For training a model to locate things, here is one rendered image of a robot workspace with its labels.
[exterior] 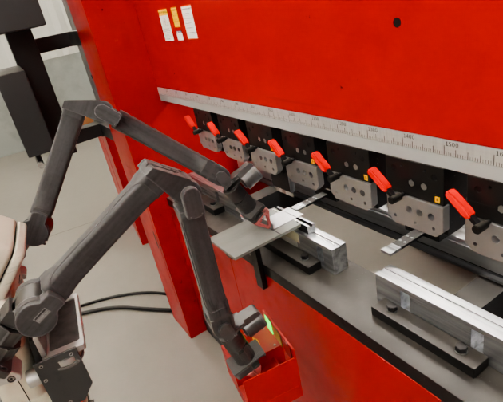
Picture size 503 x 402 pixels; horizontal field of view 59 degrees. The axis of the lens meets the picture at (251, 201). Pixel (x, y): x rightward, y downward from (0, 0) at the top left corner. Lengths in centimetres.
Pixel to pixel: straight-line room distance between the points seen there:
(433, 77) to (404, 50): 8
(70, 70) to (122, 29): 614
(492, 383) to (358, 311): 37
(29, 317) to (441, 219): 85
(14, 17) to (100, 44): 34
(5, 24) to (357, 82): 155
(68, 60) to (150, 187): 735
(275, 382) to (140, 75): 143
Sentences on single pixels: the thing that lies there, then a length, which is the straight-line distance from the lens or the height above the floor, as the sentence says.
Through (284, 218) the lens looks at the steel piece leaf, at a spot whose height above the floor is 100.
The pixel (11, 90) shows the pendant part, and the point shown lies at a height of 153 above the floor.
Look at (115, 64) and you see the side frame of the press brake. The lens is 210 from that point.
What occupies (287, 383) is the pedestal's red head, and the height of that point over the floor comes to 74.
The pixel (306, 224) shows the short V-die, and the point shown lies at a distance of 149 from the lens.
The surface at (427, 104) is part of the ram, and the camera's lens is 94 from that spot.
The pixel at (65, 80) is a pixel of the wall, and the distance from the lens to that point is 824.
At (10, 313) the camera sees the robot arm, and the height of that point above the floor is 126.
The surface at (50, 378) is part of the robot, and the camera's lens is 125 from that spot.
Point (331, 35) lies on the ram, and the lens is 109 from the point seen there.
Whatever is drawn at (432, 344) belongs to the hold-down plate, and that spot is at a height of 90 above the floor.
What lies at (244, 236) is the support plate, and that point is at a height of 100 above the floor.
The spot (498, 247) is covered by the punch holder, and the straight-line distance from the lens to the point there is 97.
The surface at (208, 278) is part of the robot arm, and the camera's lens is 107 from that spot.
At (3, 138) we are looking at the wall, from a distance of 840.
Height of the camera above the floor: 173
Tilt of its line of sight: 25 degrees down
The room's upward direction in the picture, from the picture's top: 12 degrees counter-clockwise
